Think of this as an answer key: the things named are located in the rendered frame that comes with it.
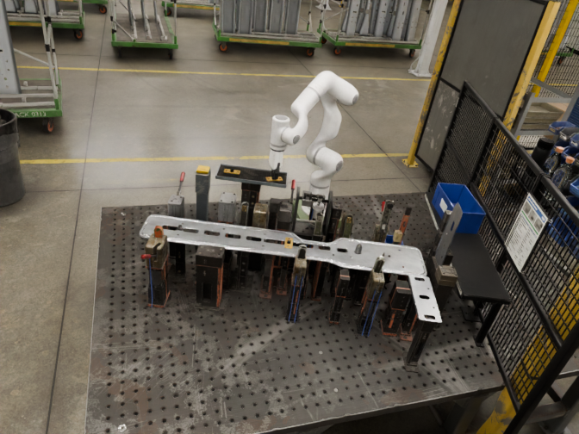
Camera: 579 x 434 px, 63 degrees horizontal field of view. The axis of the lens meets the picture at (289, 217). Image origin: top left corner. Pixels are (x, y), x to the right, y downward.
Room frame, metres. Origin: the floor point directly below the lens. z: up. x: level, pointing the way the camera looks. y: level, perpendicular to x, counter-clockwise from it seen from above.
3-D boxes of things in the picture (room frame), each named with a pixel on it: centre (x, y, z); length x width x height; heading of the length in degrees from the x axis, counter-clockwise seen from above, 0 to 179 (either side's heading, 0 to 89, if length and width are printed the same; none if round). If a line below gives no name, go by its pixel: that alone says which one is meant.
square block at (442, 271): (1.71, -0.76, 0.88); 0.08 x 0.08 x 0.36; 2
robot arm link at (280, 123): (2.14, 0.11, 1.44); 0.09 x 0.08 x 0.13; 51
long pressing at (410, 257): (1.81, 0.00, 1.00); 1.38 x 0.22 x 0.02; 92
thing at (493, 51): (4.43, -1.51, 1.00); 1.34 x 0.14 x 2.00; 21
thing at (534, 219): (1.75, -1.04, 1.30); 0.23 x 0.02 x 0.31; 2
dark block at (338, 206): (2.04, -0.23, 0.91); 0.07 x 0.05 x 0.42; 2
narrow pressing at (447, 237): (1.83, -0.75, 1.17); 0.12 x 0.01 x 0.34; 2
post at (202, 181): (2.14, 0.48, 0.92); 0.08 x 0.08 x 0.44; 2
